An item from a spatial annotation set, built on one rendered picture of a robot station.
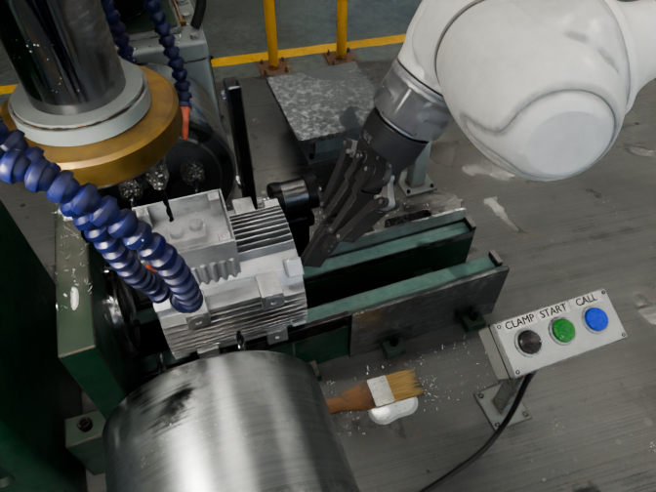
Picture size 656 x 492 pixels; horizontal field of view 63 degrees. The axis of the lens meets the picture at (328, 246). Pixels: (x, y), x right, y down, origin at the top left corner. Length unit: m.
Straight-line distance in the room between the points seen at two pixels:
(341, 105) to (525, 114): 0.93
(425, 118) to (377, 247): 0.42
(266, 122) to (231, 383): 1.00
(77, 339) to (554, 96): 0.52
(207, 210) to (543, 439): 0.64
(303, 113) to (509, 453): 0.82
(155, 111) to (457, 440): 0.67
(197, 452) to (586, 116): 0.41
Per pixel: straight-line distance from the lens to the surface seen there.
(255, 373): 0.56
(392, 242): 0.98
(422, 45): 0.56
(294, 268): 0.72
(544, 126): 0.39
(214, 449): 0.52
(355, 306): 0.88
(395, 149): 0.60
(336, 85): 1.37
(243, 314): 0.74
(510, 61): 0.41
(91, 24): 0.53
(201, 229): 0.73
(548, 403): 1.00
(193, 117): 0.90
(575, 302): 0.76
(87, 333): 0.64
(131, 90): 0.57
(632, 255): 1.27
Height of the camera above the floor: 1.64
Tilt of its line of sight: 49 degrees down
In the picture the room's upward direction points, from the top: straight up
